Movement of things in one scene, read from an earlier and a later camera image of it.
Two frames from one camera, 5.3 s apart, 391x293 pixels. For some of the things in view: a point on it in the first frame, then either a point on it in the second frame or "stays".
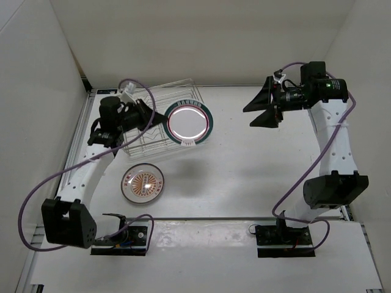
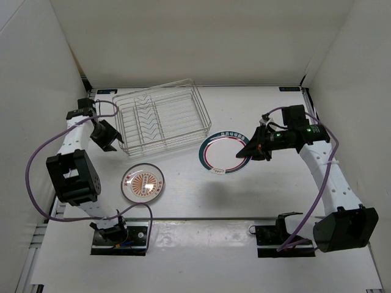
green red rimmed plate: x=189 y=122 -> x=217 y=152
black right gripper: x=271 y=117 -> x=253 y=149
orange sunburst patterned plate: x=142 y=183 stays
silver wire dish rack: x=159 y=97 stays
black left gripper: x=145 y=112 -> x=105 y=144
